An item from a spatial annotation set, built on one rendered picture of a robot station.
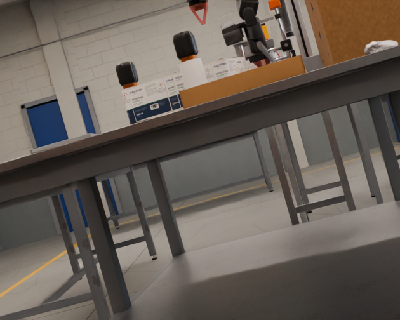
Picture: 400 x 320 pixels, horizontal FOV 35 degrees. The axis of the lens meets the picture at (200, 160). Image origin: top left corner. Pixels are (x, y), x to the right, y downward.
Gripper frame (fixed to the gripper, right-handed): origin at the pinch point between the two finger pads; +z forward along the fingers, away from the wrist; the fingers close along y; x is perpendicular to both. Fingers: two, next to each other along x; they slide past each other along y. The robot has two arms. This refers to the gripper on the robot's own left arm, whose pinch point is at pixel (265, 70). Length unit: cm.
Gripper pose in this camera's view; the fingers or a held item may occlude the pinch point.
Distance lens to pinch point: 218.4
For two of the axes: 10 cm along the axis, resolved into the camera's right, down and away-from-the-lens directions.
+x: 0.2, 6.7, -7.4
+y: -9.5, 2.5, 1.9
